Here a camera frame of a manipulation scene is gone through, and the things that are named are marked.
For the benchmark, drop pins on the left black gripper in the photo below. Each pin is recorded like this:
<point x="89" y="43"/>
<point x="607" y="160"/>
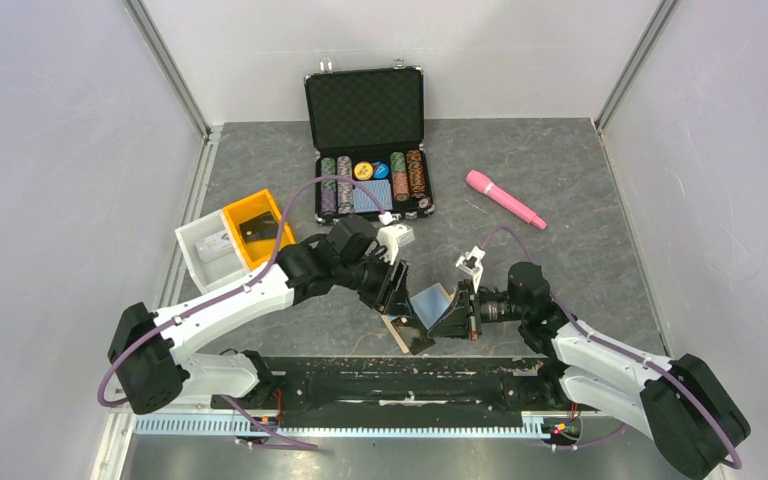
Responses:
<point x="388" y="299"/>

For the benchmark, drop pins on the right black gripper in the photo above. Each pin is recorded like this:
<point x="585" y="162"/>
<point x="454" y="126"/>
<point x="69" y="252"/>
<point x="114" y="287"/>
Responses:
<point x="459" y="321"/>

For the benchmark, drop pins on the black VIP card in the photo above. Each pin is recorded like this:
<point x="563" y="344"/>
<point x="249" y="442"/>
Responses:
<point x="411" y="334"/>
<point x="262" y="227"/>

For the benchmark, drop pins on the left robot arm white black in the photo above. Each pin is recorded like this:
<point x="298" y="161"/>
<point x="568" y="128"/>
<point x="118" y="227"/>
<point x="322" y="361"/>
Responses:
<point x="155" y="356"/>

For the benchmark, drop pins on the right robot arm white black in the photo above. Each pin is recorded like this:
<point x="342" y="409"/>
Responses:
<point x="679" y="404"/>

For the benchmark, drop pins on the blue playing card deck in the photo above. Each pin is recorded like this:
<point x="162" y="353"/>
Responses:
<point x="375" y="193"/>

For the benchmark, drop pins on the white VIP card in bin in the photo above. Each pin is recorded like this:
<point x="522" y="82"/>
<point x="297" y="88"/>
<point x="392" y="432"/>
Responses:
<point x="214" y="246"/>

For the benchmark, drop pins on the blue tan chip stack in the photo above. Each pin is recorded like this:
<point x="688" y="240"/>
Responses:
<point x="345" y="194"/>

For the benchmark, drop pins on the green red chip stack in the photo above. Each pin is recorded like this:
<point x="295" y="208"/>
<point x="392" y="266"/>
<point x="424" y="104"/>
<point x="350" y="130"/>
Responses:
<point x="399" y="176"/>

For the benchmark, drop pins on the blue dealer button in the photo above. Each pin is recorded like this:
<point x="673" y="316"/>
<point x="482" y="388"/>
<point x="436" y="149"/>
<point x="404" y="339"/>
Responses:
<point x="381" y="171"/>

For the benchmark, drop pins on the yellow dealer button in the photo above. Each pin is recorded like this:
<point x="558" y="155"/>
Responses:
<point x="364" y="171"/>

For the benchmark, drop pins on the orange brown chip stack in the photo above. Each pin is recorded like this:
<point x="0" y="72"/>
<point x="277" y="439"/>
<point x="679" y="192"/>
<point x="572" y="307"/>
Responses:
<point x="416" y="178"/>

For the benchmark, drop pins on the pink cylindrical tool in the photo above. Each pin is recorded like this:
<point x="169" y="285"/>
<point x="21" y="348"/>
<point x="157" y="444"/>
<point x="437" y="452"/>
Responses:
<point x="484" y="185"/>

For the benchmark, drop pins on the green purple chip stack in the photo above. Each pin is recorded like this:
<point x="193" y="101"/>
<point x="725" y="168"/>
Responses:
<point x="328" y="188"/>

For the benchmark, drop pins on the yellow plastic bin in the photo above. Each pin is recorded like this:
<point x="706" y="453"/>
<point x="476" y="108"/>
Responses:
<point x="251" y="255"/>

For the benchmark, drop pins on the black poker chip case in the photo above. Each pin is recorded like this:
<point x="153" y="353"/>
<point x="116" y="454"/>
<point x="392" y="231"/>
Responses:
<point x="367" y="115"/>

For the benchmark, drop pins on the white plastic bin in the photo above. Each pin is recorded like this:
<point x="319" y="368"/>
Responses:
<point x="208" y="276"/>

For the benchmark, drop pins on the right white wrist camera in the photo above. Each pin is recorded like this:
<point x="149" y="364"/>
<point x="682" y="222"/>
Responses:
<point x="470" y="263"/>

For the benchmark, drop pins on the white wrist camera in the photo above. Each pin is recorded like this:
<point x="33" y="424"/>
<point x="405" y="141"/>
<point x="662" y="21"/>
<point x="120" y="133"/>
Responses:
<point x="393" y="235"/>
<point x="470" y="263"/>

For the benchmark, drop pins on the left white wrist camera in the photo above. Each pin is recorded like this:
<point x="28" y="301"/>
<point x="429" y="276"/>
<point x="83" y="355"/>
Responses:
<point x="393" y="235"/>

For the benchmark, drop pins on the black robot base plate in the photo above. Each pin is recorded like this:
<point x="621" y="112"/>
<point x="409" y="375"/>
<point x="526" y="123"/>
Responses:
<point x="405" y="392"/>

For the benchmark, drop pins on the white toothed cable rail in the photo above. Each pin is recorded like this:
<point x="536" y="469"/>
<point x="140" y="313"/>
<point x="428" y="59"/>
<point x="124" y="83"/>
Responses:
<point x="236" y="425"/>

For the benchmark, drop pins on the right aluminium frame post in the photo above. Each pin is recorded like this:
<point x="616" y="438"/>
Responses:
<point x="651" y="33"/>

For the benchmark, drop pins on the aluminium frame post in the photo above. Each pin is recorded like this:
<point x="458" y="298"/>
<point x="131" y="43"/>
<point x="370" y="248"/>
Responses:
<point x="163" y="56"/>
<point x="651" y="33"/>

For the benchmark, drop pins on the left aluminium frame post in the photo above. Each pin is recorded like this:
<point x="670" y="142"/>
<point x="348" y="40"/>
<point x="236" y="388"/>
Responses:
<point x="163" y="56"/>

